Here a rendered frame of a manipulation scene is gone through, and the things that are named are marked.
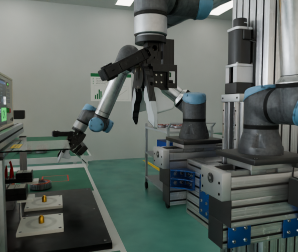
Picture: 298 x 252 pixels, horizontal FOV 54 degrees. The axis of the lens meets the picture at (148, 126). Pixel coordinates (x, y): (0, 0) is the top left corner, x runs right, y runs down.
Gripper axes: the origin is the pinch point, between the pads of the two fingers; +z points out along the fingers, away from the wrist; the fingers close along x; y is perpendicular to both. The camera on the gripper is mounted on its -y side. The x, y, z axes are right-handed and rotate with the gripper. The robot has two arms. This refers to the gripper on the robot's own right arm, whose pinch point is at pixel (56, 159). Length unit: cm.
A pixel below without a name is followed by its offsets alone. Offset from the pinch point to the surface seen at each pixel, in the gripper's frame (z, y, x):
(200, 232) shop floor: 14, 156, 75
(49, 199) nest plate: 12.3, 3.1, -32.4
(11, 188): 6, -13, -60
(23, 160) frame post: 4.8, -15.0, -16.0
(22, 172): 5.3, -12.6, -36.7
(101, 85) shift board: -111, 45, 473
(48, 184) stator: 13.2, 2.3, -3.6
